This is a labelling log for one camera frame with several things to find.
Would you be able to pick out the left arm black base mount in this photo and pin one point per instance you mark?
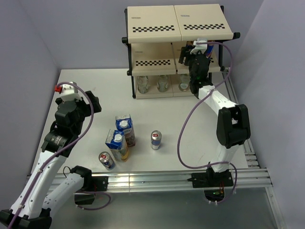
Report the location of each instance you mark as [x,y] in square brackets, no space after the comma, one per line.
[98,183]

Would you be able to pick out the blue carton yellow side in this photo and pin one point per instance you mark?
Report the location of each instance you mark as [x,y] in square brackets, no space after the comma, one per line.
[116,142]

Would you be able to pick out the clear bottle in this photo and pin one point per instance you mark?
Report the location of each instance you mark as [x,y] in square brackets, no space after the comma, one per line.
[162,83]
[184,82]
[142,84]

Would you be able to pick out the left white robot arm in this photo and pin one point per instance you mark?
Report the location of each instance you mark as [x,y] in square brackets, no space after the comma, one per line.
[35,208]

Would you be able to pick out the energy drink can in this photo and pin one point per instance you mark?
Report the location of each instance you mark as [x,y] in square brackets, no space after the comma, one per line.
[156,137]
[189,44]
[106,160]

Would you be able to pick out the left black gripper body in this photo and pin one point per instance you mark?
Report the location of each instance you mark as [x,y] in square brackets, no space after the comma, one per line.
[84,110]

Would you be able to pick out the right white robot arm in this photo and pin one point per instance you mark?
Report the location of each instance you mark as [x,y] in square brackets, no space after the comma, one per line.
[233,125]

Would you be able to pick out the blue carton maroon side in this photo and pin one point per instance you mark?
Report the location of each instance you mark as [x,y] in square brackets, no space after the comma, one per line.
[124,123]

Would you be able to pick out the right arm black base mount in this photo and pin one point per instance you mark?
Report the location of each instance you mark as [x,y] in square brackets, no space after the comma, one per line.
[209,178]

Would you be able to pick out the aluminium side rail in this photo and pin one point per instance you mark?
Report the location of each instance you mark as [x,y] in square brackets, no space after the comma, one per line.
[249,151]

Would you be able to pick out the beige three-tier shelf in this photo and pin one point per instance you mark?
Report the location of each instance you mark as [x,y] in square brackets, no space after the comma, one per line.
[156,34]

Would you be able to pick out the aluminium front rail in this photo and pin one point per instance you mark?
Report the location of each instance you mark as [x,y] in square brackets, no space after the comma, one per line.
[175,181]

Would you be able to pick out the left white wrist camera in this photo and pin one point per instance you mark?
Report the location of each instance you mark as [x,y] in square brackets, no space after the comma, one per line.
[68,90]

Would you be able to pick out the energy drink can hidden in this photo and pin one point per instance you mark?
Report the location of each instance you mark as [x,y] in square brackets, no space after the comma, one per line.
[209,50]

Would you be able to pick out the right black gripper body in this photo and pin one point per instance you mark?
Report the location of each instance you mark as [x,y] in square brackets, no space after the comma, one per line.
[191,64]

